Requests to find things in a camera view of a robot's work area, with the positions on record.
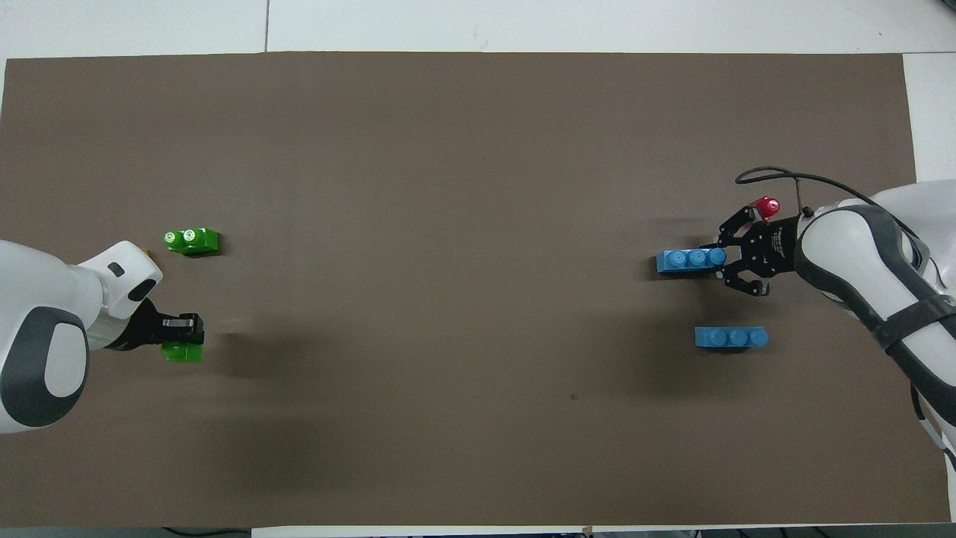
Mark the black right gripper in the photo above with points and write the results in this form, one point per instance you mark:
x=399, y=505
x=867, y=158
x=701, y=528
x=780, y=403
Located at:
x=773, y=246

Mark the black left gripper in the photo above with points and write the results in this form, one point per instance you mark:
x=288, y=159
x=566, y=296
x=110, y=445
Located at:
x=142, y=329

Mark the plain green toy block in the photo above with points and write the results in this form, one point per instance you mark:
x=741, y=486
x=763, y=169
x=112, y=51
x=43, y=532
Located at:
x=181, y=353

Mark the blue three-stud toy block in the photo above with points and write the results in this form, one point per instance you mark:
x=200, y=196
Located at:
x=687, y=261
x=732, y=338

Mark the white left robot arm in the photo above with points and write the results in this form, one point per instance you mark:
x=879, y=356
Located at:
x=45, y=314

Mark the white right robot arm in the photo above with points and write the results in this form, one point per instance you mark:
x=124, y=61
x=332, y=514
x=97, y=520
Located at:
x=844, y=254

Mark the small red toy block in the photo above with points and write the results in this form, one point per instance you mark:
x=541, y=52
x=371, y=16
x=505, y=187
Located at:
x=766, y=207

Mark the green block with stickers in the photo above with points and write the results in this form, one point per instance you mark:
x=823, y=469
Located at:
x=193, y=240

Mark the brown table mat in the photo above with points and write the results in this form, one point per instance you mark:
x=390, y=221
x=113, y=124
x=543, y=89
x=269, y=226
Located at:
x=478, y=149

